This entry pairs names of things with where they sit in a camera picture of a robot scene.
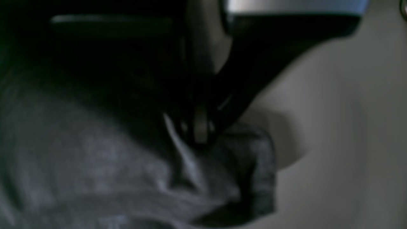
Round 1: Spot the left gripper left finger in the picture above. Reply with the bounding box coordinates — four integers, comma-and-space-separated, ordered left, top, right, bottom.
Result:
32, 0, 204, 143

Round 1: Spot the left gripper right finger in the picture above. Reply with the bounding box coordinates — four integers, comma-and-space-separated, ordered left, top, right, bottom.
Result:
207, 13, 361, 142

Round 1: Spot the grey T-shirt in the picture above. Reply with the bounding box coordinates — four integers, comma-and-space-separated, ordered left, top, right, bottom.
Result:
1, 67, 276, 229

